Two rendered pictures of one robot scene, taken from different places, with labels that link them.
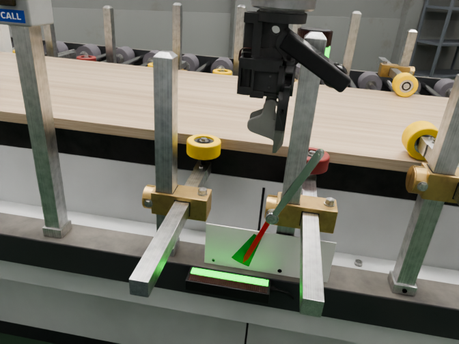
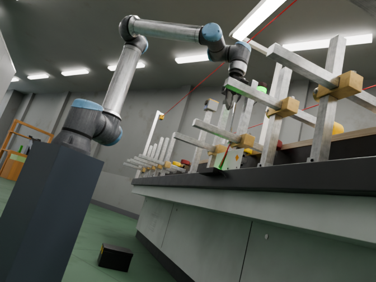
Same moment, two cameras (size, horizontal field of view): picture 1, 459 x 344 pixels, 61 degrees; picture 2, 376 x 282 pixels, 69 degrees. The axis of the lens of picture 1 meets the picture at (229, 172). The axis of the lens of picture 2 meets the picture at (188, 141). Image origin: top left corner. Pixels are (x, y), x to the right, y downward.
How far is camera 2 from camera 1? 138 cm
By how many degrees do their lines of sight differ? 75
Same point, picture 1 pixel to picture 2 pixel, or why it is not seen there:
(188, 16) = not seen: outside the picture
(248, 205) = not seen: hidden behind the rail
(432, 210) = (271, 120)
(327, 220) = (243, 137)
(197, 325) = (224, 268)
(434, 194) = (270, 111)
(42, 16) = (212, 107)
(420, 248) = (267, 140)
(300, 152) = (242, 116)
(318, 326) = (236, 206)
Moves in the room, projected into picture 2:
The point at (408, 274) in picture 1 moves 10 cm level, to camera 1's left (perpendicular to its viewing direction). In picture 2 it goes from (263, 156) to (246, 157)
